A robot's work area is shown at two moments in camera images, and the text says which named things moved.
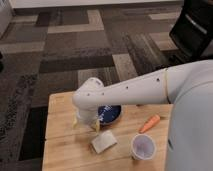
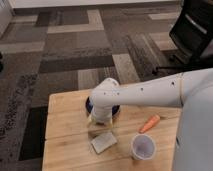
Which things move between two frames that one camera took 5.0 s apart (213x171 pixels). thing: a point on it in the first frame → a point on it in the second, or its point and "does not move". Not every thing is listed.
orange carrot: x=149 y=123 does not move
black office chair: x=193 y=28 does not move
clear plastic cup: x=143 y=147 does not move
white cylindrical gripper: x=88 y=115 → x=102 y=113
